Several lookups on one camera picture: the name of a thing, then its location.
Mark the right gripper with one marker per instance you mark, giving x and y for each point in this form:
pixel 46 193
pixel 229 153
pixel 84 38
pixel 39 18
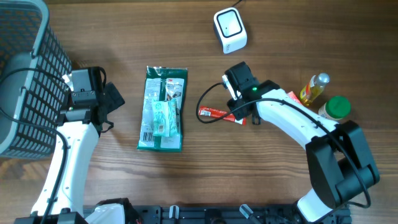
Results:
pixel 232 105

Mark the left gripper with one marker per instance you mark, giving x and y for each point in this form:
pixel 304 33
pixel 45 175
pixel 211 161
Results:
pixel 111 96

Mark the red Kleenex tissue pack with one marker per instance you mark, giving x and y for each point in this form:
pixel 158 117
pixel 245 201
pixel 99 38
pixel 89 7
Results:
pixel 293 96

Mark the yellow liquid bottle silver cap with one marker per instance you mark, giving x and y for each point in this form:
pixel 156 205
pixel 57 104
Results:
pixel 313 88

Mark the green 3M product package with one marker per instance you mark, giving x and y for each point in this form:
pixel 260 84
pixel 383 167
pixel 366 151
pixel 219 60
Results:
pixel 162 84

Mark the green lid white jar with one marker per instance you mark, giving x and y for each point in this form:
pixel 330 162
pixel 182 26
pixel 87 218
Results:
pixel 336 108

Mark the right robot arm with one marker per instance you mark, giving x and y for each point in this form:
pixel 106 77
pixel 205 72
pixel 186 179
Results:
pixel 340 162

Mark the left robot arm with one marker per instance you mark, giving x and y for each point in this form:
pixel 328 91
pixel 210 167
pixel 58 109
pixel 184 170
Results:
pixel 59 115

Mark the white barcode scanner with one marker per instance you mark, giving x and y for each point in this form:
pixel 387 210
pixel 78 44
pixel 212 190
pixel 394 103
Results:
pixel 230 30

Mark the grey plastic mesh basket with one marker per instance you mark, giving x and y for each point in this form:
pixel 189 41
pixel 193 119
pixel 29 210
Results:
pixel 32 62

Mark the teal mint candy packet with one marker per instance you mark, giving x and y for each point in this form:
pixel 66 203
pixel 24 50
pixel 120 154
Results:
pixel 165 118

